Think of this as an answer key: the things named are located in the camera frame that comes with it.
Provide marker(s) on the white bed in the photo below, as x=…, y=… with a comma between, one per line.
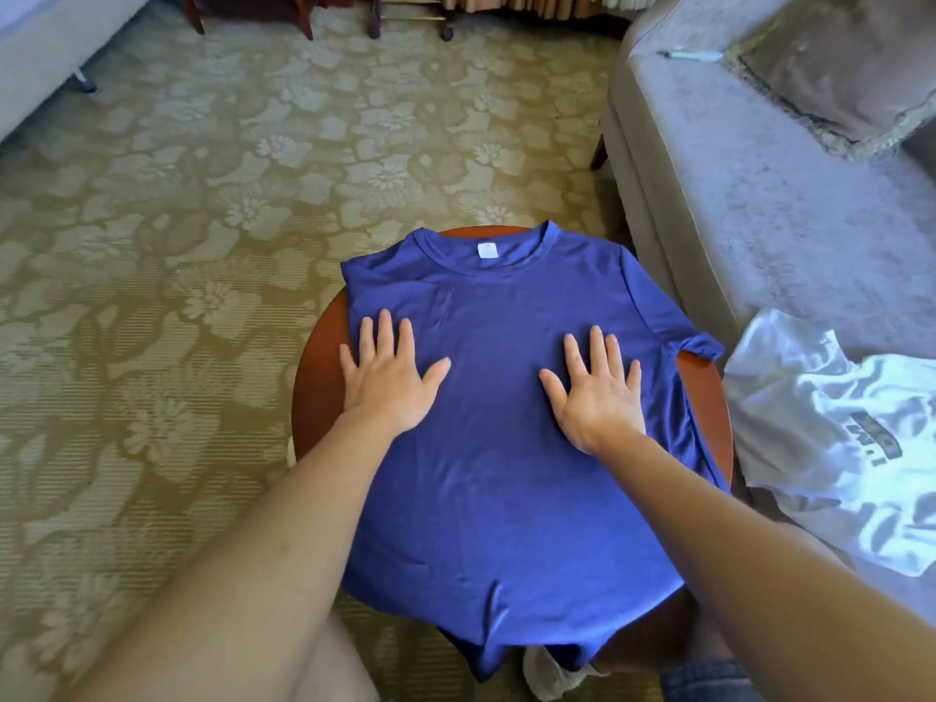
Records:
x=51, y=44

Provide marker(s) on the person's right hand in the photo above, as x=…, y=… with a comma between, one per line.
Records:
x=597, y=409

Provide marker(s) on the small white flat object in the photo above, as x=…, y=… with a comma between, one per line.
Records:
x=690, y=55

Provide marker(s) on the white T-shirt dark print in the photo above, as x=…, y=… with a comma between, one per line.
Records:
x=819, y=431

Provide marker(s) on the person's left hand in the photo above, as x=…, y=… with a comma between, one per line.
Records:
x=388, y=390

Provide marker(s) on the person's right forearm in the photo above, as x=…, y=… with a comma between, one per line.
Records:
x=790, y=577

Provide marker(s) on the person's right leg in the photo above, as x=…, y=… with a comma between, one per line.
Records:
x=658, y=636

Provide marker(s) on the plain royal blue T-shirt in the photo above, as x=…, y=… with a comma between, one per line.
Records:
x=497, y=534

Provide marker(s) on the white sneaker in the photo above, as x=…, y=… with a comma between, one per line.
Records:
x=556, y=677

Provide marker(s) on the dark wooden nightstand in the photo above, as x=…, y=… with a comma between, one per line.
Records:
x=300, y=7

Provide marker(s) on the beige curtain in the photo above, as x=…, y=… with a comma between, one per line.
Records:
x=519, y=0

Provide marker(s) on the round wooden table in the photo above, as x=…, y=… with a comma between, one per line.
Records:
x=315, y=387

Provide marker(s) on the brown fringed cushion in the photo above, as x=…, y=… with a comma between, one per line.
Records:
x=848, y=58

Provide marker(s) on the black valet stand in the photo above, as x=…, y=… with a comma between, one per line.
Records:
x=410, y=14

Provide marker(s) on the blue denim shorts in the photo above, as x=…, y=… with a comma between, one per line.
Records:
x=710, y=683

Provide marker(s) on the person's left forearm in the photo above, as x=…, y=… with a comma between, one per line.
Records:
x=249, y=592

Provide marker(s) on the grey velvet chaise sofa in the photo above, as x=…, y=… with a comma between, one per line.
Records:
x=761, y=183

